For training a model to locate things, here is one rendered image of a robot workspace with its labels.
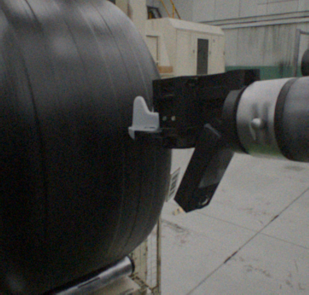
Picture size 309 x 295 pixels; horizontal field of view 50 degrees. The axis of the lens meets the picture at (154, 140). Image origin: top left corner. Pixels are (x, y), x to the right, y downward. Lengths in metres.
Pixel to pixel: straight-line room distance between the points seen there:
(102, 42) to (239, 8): 12.35
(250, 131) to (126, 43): 0.31
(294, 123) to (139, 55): 0.33
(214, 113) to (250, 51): 12.12
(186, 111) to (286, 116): 0.12
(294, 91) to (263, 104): 0.03
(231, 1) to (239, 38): 1.33
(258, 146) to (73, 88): 0.26
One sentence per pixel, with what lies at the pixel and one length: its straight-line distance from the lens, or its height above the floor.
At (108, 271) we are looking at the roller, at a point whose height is 0.92.
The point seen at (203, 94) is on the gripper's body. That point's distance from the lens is 0.36.
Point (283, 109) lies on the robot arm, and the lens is 0.29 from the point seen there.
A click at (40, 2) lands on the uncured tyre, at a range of 0.56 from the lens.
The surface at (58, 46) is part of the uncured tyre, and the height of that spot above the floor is 1.36.
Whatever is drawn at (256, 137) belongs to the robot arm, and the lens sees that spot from 0.31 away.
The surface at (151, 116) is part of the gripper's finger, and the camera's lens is 0.42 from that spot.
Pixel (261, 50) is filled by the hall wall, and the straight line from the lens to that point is 12.31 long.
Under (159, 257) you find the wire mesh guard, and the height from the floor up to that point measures 0.50.
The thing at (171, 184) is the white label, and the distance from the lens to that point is 0.60.
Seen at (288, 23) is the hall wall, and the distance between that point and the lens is 12.06.
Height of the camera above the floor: 1.33
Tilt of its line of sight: 12 degrees down
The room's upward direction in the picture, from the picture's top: straight up
